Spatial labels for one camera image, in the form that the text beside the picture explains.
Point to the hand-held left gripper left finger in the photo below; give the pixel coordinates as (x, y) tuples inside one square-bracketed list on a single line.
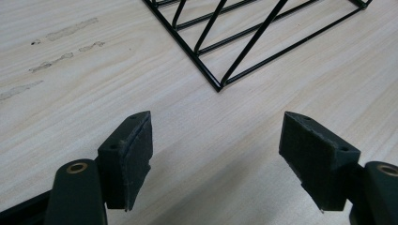
[(125, 162)]

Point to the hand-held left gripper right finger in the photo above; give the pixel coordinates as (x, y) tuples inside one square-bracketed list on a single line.
[(316, 162)]

